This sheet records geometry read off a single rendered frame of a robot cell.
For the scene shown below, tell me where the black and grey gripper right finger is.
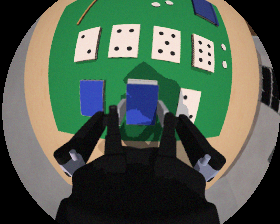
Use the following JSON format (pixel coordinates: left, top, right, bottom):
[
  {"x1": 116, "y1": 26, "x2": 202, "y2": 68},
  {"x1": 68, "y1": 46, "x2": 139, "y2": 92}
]
[{"x1": 152, "y1": 100, "x2": 226, "y2": 184}]

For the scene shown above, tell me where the green felt table mat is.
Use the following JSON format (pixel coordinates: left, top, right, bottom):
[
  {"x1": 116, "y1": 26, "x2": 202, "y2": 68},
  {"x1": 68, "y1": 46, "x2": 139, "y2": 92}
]
[{"x1": 48, "y1": 0, "x2": 232, "y2": 141}]

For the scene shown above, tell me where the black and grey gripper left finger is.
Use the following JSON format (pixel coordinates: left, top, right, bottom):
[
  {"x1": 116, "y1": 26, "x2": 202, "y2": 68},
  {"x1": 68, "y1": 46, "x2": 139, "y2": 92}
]
[{"x1": 53, "y1": 99, "x2": 127, "y2": 183}]

